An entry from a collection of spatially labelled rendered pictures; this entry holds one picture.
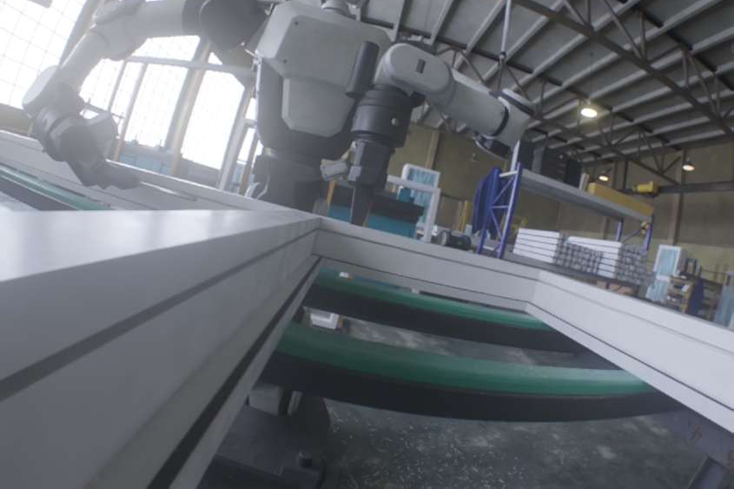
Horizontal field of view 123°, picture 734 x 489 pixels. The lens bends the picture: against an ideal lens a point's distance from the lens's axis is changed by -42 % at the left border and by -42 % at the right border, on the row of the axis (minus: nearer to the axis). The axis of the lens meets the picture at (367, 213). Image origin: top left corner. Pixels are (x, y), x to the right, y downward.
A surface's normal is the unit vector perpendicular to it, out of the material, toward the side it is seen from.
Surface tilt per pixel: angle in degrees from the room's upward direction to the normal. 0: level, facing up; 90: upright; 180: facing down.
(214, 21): 125
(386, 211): 90
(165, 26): 149
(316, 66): 98
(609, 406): 90
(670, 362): 90
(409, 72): 90
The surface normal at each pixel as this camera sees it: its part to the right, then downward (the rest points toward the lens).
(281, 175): -0.07, 0.15
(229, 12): 0.07, 0.61
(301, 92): 0.36, 0.24
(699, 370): -0.97, -0.24
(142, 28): 0.00, 0.88
